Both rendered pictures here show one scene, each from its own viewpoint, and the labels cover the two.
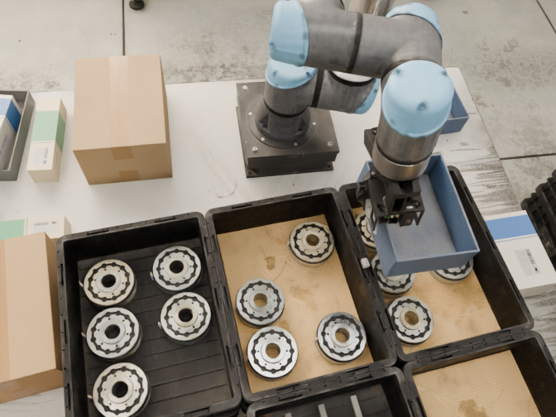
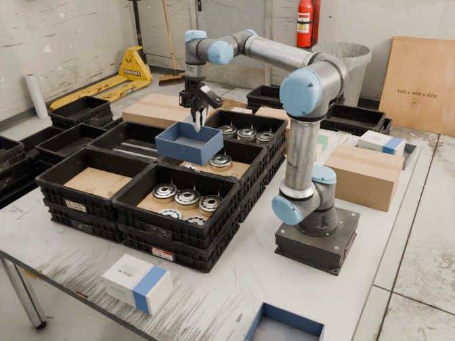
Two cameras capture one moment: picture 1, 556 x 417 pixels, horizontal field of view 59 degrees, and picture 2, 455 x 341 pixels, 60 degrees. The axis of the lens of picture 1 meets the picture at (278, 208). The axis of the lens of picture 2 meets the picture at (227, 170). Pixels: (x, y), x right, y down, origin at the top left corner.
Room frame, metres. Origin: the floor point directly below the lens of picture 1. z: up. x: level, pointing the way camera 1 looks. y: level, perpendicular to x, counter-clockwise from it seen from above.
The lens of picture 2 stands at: (1.53, -0.96, 1.78)
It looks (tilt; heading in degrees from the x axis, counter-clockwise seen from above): 33 degrees down; 140
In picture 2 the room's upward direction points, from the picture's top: 3 degrees counter-clockwise
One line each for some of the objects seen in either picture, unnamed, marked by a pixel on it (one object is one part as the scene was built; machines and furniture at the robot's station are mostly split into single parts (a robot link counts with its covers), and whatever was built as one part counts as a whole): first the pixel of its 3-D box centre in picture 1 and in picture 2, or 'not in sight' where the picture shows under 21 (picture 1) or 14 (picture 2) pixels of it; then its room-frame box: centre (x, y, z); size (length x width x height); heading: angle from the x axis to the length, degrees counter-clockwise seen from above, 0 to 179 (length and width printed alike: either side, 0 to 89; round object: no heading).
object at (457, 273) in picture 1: (451, 258); (168, 218); (0.51, -0.41, 0.86); 0.10 x 0.10 x 0.01
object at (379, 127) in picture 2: not in sight; (349, 143); (0.19, 1.34, 0.37); 0.40 x 0.30 x 0.45; 18
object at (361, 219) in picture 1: (376, 227); (211, 203); (0.55, -0.23, 0.86); 0.10 x 0.10 x 0.01
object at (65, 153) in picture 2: not in sight; (81, 166); (-0.95, -0.23, 0.37); 0.40 x 0.30 x 0.45; 108
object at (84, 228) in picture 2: not in sight; (103, 202); (0.11, -0.49, 0.76); 0.40 x 0.30 x 0.12; 23
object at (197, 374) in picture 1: (148, 323); (241, 137); (0.24, 0.22, 0.87); 0.40 x 0.30 x 0.11; 23
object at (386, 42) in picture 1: (398, 50); (218, 50); (0.51, -0.12, 1.42); 0.11 x 0.11 x 0.08; 2
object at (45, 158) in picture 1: (48, 138); not in sight; (0.72, 0.65, 0.73); 0.24 x 0.06 x 0.06; 15
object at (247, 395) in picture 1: (294, 284); (212, 156); (0.36, -0.06, 0.92); 0.40 x 0.30 x 0.02; 23
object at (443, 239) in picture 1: (414, 213); (189, 142); (0.46, -0.24, 1.10); 0.20 x 0.15 x 0.07; 19
